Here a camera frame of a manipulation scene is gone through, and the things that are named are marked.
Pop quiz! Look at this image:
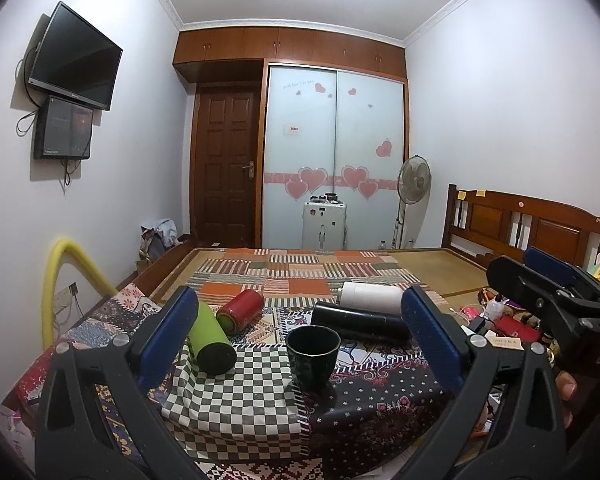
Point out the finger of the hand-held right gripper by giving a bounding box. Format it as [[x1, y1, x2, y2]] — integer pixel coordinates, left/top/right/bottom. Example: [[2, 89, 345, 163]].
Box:
[[486, 255, 588, 333], [522, 246, 600, 306]]

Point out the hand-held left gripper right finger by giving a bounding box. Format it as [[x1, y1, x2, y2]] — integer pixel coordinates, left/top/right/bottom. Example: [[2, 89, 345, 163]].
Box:
[[401, 285, 569, 480]]

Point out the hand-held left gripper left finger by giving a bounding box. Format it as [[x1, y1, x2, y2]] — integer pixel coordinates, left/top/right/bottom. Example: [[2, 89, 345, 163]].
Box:
[[34, 286, 206, 480]]

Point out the lime green cup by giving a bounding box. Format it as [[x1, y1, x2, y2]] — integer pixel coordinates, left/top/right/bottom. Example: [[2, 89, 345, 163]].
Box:
[[186, 301, 238, 375]]

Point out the black cup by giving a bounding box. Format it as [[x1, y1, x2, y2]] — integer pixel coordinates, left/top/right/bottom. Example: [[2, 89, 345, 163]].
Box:
[[311, 301, 412, 345]]

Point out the red cup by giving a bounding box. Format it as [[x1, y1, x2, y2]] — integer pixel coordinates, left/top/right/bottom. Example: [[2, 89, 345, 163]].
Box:
[[216, 289, 265, 336]]

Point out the dark green ceramic cup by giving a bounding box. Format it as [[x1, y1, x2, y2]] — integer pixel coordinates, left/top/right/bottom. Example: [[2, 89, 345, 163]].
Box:
[[286, 326, 341, 392]]

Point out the person's right hand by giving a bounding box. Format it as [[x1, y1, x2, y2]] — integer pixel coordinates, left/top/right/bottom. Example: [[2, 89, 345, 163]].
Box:
[[555, 370, 579, 429]]

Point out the wooden bed headboard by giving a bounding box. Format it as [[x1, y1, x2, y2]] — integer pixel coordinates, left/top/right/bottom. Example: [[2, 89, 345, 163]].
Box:
[[442, 183, 600, 272]]

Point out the red box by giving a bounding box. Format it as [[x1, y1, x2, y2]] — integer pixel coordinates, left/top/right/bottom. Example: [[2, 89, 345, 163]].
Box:
[[495, 315, 542, 344]]

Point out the woven bed mat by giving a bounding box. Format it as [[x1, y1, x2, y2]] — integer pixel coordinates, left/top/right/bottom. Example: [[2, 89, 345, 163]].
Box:
[[147, 247, 492, 306]]

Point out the colourful patterned quilt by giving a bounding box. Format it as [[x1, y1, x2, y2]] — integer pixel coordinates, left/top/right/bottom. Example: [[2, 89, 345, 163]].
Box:
[[7, 282, 191, 411]]

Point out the checkered cloth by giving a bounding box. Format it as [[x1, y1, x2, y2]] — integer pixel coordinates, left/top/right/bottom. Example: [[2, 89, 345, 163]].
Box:
[[161, 344, 312, 435]]

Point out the dark floral cloth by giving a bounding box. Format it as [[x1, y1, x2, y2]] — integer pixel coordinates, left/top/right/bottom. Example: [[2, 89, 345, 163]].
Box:
[[300, 352, 462, 472]]

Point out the pile of bags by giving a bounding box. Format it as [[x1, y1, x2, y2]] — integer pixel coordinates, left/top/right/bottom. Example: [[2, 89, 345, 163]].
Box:
[[138, 218, 179, 264]]

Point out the yellow foam tube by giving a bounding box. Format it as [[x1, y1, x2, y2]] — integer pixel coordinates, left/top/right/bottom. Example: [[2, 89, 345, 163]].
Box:
[[40, 239, 119, 352]]

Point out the striped patchwork blanket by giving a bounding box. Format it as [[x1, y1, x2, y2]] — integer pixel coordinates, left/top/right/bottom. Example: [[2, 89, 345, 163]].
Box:
[[186, 248, 417, 312]]

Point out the standing fan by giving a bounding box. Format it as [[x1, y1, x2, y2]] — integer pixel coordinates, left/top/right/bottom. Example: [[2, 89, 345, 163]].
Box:
[[392, 155, 433, 250]]

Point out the brown wooden door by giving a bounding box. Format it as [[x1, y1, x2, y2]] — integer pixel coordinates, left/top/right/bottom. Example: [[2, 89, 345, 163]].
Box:
[[195, 85, 262, 249]]

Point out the frosted sliding wardrobe door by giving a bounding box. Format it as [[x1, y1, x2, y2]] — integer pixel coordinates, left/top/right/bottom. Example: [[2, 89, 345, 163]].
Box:
[[334, 69, 406, 251], [263, 65, 339, 251]]

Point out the wooden overhead cabinet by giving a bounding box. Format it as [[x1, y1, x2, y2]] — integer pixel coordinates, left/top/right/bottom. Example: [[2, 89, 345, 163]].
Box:
[[173, 25, 409, 84]]

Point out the wall power socket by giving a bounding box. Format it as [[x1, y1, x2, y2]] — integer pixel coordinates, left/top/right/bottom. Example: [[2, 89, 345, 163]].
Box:
[[53, 283, 80, 312]]

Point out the small wall-mounted monitor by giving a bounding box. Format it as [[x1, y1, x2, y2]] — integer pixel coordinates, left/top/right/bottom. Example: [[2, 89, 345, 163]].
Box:
[[33, 95, 94, 161]]

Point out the black television cable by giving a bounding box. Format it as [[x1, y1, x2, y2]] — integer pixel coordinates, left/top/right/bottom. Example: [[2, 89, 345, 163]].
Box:
[[15, 42, 48, 137]]

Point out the wall-mounted television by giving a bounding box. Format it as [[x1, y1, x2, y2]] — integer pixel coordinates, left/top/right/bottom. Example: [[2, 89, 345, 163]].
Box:
[[27, 1, 124, 112]]

